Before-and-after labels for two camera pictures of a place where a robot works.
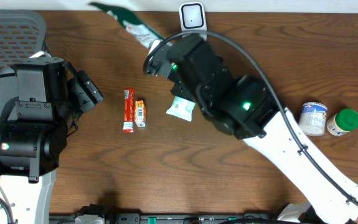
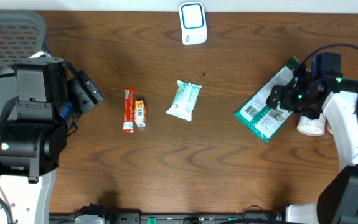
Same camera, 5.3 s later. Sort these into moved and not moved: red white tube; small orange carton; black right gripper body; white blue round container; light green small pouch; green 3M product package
Moved: black right gripper body; green 3M product package
Not moved: white blue round container; red white tube; small orange carton; light green small pouch
